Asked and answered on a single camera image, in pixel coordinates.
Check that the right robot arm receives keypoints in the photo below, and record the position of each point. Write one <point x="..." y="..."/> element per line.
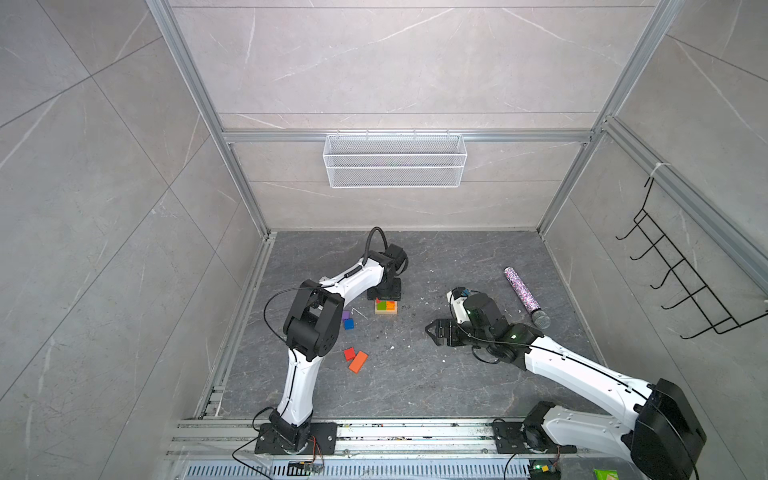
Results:
<point x="651" y="425"/>

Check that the white perforated cable tray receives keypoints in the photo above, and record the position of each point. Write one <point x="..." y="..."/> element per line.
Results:
<point x="488" y="468"/>

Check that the glitter purple tube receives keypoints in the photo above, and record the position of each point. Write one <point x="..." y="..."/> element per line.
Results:
<point x="538" y="316"/>

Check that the orange rectangular block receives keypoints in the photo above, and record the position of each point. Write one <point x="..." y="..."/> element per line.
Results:
<point x="358" y="361"/>

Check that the black wire hook rack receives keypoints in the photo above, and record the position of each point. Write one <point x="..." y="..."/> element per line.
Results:
<point x="677" y="266"/>

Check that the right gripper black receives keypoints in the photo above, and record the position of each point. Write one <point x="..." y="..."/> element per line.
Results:
<point x="442" y="324"/>

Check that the green packet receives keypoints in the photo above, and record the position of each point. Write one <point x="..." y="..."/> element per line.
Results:
<point x="601" y="474"/>

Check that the white wire mesh basket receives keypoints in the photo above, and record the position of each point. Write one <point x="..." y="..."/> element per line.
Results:
<point x="415" y="160"/>

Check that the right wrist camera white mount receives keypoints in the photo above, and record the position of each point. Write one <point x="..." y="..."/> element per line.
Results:
<point x="456" y="298"/>

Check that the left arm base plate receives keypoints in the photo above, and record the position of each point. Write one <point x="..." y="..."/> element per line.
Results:
<point x="314" y="437"/>

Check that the aluminium mounting rail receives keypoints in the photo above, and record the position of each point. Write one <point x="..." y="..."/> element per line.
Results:
<point x="356" y="437"/>

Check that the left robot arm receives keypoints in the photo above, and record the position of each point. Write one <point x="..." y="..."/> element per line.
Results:
<point x="312" y="327"/>

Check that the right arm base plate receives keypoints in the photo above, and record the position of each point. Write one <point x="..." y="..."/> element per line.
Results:
<point x="520" y="438"/>

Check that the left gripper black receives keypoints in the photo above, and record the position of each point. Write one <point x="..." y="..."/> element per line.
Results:
<point x="396" y="294"/>

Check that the small red cube block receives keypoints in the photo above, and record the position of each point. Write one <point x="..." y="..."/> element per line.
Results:
<point x="350" y="353"/>

